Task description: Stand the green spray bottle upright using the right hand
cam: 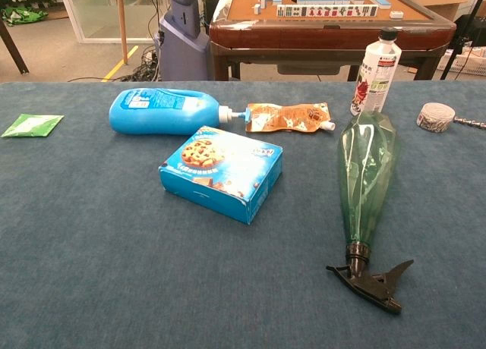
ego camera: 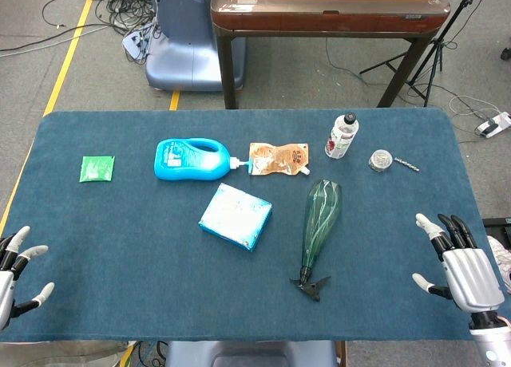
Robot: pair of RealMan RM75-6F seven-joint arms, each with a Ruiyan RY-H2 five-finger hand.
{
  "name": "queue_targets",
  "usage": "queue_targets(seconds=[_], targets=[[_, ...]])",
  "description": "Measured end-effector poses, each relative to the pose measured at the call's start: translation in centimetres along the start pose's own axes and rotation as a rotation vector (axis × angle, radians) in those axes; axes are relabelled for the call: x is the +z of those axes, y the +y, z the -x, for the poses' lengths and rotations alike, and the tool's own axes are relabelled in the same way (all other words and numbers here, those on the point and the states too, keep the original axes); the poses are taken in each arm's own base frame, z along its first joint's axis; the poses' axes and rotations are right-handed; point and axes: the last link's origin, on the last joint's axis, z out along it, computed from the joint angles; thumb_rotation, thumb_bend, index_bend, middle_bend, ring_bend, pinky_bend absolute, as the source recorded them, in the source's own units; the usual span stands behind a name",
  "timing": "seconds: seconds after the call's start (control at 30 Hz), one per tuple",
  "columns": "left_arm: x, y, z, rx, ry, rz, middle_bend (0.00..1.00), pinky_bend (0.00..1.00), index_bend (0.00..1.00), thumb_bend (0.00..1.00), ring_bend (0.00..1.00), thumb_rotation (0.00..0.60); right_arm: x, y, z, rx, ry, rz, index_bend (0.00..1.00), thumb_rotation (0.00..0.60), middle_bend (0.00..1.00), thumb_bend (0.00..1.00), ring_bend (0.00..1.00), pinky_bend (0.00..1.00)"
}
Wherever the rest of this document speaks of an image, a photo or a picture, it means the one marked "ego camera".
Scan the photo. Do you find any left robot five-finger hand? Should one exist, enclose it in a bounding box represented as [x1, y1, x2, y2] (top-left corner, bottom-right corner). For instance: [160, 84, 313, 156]
[0, 225, 56, 331]

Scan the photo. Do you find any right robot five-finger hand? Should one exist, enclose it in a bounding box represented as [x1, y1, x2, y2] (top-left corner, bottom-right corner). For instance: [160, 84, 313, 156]
[411, 212, 505, 314]

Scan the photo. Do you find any green spray bottle black trigger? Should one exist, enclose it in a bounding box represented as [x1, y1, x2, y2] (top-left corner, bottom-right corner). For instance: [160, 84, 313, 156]
[289, 179, 343, 303]

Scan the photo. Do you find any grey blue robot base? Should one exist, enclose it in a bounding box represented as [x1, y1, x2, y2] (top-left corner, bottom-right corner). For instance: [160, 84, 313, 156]
[164, 340, 339, 367]

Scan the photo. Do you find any clear bottle black cap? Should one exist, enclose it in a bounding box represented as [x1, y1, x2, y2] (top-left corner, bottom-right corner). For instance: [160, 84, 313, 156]
[324, 112, 360, 160]

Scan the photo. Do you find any blue detergent bottle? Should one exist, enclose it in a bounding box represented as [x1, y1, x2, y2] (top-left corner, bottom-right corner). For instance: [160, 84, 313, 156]
[153, 137, 253, 182]

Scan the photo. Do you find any white sneaker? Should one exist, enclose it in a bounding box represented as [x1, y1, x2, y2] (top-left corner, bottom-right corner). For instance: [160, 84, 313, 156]
[486, 235, 511, 294]

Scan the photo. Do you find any green foil packet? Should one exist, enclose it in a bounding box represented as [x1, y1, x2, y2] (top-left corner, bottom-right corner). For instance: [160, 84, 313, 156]
[78, 156, 116, 183]

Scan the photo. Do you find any white power strip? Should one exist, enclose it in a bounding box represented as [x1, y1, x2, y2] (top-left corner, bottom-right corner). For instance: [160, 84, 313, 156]
[474, 111, 511, 139]

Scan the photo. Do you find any blue felt table cover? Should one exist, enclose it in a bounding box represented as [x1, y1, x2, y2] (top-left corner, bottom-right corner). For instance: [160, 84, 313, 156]
[0, 108, 492, 343]

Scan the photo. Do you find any brown spouted refill pouch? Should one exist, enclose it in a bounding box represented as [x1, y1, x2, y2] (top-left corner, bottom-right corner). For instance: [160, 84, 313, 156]
[248, 142, 311, 177]

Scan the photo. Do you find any black tripod stand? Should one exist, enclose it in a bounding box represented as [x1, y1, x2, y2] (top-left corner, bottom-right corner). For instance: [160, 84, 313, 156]
[359, 0, 480, 108]

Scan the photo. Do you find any blue cookie box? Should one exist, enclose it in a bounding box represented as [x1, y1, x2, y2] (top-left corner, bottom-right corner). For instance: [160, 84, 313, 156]
[198, 183, 273, 253]

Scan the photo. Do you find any grey power strip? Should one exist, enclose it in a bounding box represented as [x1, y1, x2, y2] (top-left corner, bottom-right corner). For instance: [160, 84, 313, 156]
[121, 22, 156, 59]

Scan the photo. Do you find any brown mahjong table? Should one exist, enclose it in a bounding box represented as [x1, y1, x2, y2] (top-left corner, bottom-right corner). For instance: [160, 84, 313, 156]
[210, 0, 451, 110]

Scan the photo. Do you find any tangle of black cables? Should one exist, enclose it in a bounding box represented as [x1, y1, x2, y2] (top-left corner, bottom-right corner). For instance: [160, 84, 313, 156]
[42, 0, 161, 65]

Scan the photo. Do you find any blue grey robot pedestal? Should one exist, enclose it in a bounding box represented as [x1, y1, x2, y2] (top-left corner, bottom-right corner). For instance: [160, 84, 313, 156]
[145, 0, 247, 92]

